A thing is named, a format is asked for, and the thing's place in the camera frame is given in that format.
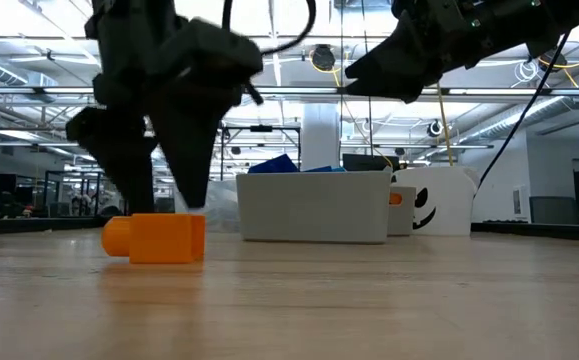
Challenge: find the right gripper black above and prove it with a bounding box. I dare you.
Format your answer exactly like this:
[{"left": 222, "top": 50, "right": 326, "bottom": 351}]
[{"left": 342, "top": 0, "right": 500, "bottom": 105}]

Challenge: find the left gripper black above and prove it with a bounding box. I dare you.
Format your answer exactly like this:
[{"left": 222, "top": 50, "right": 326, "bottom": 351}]
[{"left": 65, "top": 17, "right": 265, "bottom": 216}]

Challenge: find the large orange peg block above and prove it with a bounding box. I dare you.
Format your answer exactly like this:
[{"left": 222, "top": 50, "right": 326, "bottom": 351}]
[{"left": 101, "top": 213, "right": 207, "bottom": 265}]

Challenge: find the clear plastic bin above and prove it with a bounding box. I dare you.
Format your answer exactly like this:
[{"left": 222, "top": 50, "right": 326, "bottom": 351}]
[{"left": 173, "top": 180, "right": 240, "bottom": 234}]

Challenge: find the black background monitor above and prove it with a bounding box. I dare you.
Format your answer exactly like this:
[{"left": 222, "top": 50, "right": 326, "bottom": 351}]
[{"left": 341, "top": 153, "right": 401, "bottom": 174}]

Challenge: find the white building column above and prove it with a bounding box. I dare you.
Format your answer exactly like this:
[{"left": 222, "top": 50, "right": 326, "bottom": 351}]
[{"left": 301, "top": 103, "right": 343, "bottom": 171}]

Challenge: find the grey plastic bin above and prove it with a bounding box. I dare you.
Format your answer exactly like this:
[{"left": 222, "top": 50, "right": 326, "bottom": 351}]
[
  {"left": 387, "top": 185, "right": 418, "bottom": 237},
  {"left": 236, "top": 171, "right": 393, "bottom": 245}
]

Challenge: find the grey cabinet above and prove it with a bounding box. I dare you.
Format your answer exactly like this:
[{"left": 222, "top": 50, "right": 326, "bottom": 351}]
[{"left": 528, "top": 196, "right": 578, "bottom": 225}]

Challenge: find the yellow cable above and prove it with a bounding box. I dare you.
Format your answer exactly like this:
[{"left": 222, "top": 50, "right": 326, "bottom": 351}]
[{"left": 436, "top": 82, "right": 456, "bottom": 169}]

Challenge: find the black background frame rig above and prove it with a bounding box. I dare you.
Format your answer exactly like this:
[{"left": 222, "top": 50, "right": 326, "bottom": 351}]
[
  {"left": 43, "top": 171, "right": 104, "bottom": 216},
  {"left": 220, "top": 125, "right": 302, "bottom": 176}
]

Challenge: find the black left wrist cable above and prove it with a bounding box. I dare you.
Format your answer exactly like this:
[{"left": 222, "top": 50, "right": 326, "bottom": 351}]
[{"left": 221, "top": 0, "right": 318, "bottom": 57}]

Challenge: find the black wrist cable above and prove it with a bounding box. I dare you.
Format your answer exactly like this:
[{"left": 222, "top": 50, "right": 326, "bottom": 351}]
[
  {"left": 473, "top": 29, "right": 573, "bottom": 196},
  {"left": 221, "top": 0, "right": 318, "bottom": 57}
]

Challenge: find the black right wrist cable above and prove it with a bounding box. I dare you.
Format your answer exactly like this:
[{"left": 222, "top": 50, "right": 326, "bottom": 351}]
[{"left": 473, "top": 29, "right": 573, "bottom": 196}]

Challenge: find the black aluminium table frame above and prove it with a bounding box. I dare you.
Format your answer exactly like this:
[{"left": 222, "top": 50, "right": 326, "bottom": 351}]
[{"left": 0, "top": 214, "right": 579, "bottom": 244}]

